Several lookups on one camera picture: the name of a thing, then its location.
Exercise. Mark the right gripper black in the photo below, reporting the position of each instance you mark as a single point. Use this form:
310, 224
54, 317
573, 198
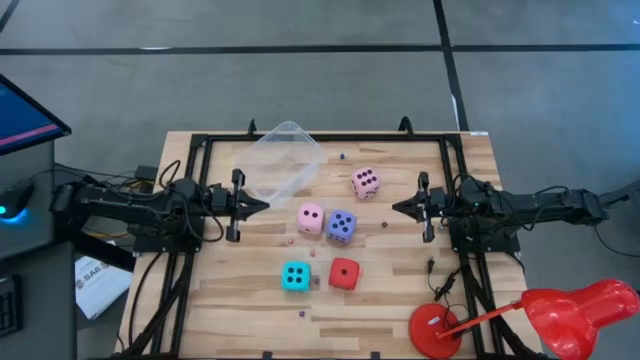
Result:
426, 182

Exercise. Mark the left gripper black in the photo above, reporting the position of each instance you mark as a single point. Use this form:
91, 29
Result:
237, 180

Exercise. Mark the clear plastic container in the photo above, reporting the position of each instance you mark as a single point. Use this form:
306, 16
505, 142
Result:
280, 165

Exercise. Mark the pink foam die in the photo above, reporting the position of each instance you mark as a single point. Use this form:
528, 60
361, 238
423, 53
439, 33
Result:
365, 182
310, 218

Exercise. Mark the purple foam die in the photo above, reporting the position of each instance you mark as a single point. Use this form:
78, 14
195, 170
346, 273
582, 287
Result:
341, 226

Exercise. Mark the teal foam die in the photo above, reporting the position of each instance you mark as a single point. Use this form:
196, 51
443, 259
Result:
296, 276

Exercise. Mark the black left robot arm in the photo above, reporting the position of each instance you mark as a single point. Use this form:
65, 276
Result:
125, 205

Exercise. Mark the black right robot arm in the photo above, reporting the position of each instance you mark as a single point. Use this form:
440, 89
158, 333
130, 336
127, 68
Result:
540, 205

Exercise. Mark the red foam die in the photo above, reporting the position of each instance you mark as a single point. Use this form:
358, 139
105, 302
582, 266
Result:
344, 273

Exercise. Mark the black power adapter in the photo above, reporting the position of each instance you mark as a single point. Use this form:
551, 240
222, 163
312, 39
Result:
146, 172

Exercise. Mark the black desk stand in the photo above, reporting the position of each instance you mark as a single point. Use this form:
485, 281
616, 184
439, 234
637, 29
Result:
100, 252

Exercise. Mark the white paper booklet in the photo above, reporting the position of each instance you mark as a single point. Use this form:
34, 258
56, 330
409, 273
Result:
100, 290

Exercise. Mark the red desk lamp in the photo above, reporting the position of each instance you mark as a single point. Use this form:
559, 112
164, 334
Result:
575, 315

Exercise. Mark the black chair base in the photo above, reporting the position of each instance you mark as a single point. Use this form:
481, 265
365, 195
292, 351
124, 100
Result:
625, 192

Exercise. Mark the black computer mouse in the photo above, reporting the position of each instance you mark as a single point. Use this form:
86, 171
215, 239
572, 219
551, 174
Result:
17, 197

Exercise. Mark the grey desk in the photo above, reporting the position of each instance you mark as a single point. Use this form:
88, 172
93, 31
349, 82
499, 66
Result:
35, 300

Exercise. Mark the black computer monitor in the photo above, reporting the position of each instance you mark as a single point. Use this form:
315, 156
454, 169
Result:
25, 120

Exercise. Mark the black keyboard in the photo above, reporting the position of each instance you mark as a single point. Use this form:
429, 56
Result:
10, 305

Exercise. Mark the black aluminium table frame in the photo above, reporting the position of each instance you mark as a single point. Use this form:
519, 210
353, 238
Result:
350, 137

